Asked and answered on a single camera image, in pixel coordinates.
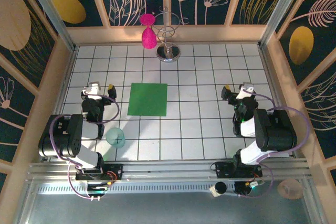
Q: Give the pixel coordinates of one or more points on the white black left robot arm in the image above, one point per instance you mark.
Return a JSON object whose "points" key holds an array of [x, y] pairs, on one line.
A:
{"points": [[63, 134]]}

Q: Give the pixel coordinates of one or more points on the aluminium mounting rail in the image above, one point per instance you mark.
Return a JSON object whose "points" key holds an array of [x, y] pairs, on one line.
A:
{"points": [[168, 171]]}

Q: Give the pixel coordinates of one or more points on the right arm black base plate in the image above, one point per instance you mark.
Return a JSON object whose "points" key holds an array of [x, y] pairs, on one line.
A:
{"points": [[223, 170]]}

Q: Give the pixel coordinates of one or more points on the aluminium frame post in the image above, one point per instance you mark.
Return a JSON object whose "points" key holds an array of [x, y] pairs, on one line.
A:
{"points": [[50, 11], [281, 11]]}

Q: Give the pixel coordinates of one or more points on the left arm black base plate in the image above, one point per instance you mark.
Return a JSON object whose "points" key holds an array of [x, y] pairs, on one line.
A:
{"points": [[115, 171]]}

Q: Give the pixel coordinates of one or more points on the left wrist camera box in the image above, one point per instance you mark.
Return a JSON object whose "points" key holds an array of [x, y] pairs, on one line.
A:
{"points": [[92, 87]]}

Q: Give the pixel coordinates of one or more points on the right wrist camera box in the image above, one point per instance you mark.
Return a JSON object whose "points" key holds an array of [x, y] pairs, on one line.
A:
{"points": [[246, 87]]}

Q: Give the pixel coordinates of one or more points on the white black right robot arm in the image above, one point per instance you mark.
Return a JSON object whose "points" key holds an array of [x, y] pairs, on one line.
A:
{"points": [[275, 132]]}

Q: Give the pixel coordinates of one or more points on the pale pink translucent glass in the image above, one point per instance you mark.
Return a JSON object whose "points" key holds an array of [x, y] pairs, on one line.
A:
{"points": [[290, 188]]}

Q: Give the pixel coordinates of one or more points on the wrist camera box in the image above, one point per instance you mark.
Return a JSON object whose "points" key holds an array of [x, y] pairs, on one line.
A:
{"points": [[92, 87], [246, 87]]}

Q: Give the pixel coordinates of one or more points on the green paper sheet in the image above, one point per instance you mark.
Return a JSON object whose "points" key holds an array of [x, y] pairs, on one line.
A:
{"points": [[147, 99]]}

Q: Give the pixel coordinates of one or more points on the pink wine glass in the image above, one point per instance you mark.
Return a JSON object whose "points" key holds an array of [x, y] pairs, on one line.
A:
{"points": [[148, 39]]}

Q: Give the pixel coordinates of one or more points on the teal translucent cup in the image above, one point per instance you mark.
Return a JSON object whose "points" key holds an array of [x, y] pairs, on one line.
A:
{"points": [[115, 137]]}

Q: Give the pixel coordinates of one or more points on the black white cylinder device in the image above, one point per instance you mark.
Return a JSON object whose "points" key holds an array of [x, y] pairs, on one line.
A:
{"points": [[219, 187]]}

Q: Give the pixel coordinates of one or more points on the black controller board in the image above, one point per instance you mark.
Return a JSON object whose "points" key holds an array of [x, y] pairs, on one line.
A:
{"points": [[97, 189], [242, 188]]}

